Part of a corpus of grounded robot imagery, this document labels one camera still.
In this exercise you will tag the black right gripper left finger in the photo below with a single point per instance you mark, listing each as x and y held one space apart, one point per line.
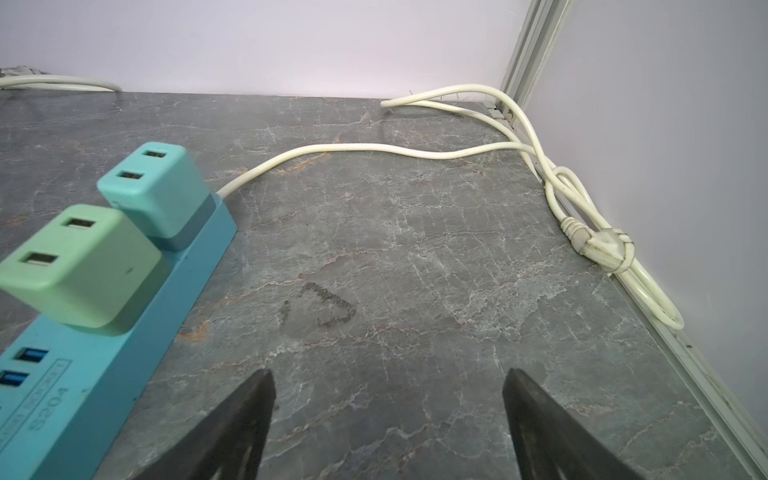
229 442

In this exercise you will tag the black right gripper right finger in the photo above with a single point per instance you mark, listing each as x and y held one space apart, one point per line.
549 443

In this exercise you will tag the teal power strip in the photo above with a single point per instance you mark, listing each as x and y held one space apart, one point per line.
65 394

